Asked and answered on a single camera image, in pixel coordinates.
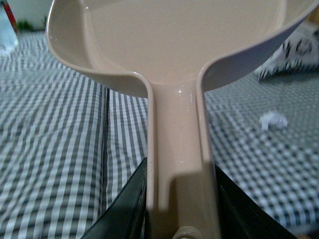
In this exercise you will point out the crumpled white paper trash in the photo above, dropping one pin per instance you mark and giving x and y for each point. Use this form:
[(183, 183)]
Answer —
[(273, 118)]

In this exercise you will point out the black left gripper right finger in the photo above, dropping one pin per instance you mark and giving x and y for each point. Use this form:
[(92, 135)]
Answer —
[(241, 217)]

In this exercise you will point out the beige plastic dustpan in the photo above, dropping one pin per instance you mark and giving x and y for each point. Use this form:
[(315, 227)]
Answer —
[(171, 52)]

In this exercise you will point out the black white checkered bedsheet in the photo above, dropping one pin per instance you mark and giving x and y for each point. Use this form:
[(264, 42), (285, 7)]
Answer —
[(68, 144)]

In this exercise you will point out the black white patterned pillow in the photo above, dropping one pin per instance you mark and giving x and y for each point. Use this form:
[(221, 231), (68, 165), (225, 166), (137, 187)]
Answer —
[(298, 53)]

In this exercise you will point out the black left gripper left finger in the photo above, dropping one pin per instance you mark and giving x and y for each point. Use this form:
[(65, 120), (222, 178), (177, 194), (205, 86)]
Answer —
[(124, 218)]

